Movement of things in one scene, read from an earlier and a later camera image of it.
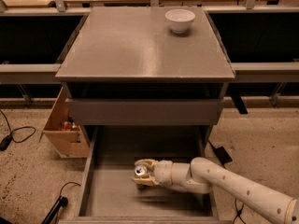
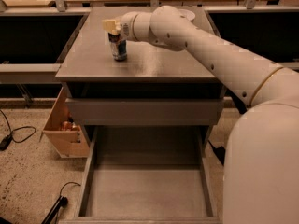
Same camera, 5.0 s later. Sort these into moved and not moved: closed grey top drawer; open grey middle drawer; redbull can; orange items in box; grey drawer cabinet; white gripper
Moved: redbull can; white gripper
Not moved: orange items in box; closed grey top drawer; open grey middle drawer; grey drawer cabinet
